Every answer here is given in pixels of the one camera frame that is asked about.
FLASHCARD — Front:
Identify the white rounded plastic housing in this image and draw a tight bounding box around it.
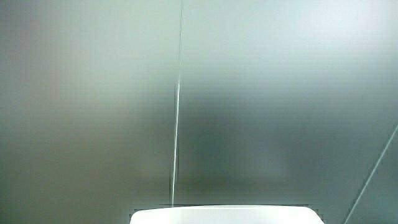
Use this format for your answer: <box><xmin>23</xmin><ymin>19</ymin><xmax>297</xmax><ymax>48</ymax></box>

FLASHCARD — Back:
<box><xmin>129</xmin><ymin>205</ymin><xmax>325</xmax><ymax>224</ymax></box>

